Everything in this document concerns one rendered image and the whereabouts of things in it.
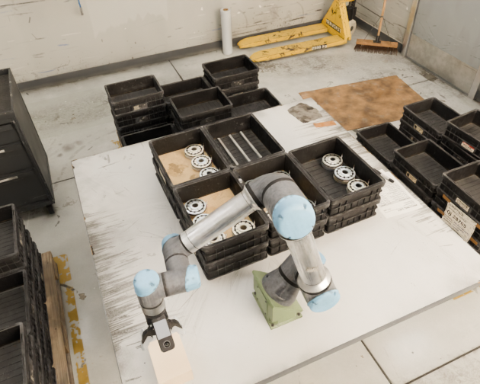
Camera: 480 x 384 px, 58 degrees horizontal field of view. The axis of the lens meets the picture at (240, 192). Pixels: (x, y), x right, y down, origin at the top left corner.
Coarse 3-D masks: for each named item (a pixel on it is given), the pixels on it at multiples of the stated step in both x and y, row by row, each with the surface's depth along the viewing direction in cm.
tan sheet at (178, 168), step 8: (176, 152) 231; (168, 160) 226; (176, 160) 226; (184, 160) 226; (168, 168) 221; (176, 168) 221; (184, 168) 221; (192, 168) 221; (176, 176) 217; (184, 176) 217; (192, 176) 217
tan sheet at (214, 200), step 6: (216, 192) 208; (222, 192) 208; (228, 192) 207; (198, 198) 205; (204, 198) 205; (210, 198) 205; (216, 198) 205; (222, 198) 204; (228, 198) 204; (210, 204) 202; (216, 204) 202; (210, 210) 199; (228, 234) 188
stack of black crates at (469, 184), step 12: (456, 168) 251; (468, 168) 255; (444, 180) 250; (456, 180) 258; (468, 180) 259; (444, 192) 252; (456, 192) 244; (468, 192) 251; (432, 204) 264; (444, 204) 256; (456, 204) 245; (468, 204) 238
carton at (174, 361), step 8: (176, 336) 160; (152, 344) 157; (176, 344) 157; (152, 352) 155; (160, 352) 155; (168, 352) 155; (176, 352) 155; (184, 352) 155; (152, 360) 153; (160, 360) 153; (168, 360) 153; (176, 360) 153; (184, 360) 153; (160, 368) 151; (168, 368) 151; (176, 368) 151; (184, 368) 151; (160, 376) 149; (168, 376) 149; (176, 376) 149; (184, 376) 151; (192, 376) 154
